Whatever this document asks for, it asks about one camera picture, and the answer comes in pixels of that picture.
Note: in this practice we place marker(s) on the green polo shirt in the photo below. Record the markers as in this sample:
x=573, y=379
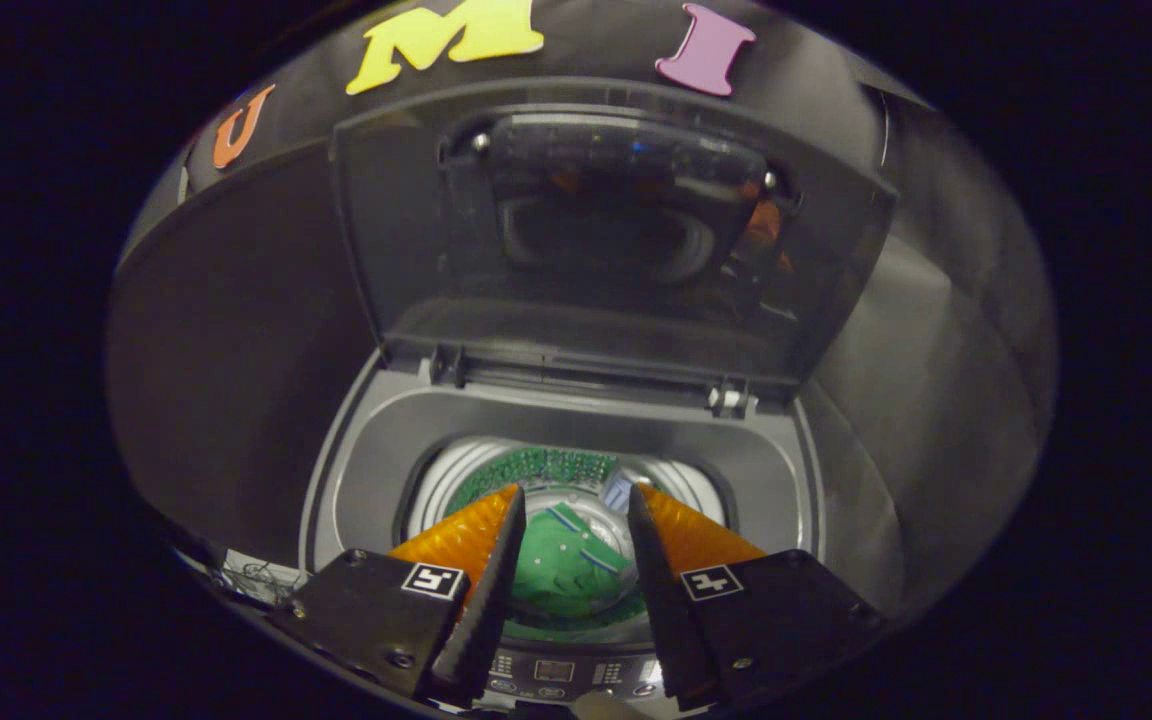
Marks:
x=566, y=575

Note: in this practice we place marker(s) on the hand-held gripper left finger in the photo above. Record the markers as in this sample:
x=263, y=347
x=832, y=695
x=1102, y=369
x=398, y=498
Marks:
x=491, y=600

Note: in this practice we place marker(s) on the dark washing machine lid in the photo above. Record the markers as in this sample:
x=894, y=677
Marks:
x=416, y=250

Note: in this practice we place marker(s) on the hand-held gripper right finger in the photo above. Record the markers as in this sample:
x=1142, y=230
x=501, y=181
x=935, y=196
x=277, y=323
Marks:
x=661, y=600

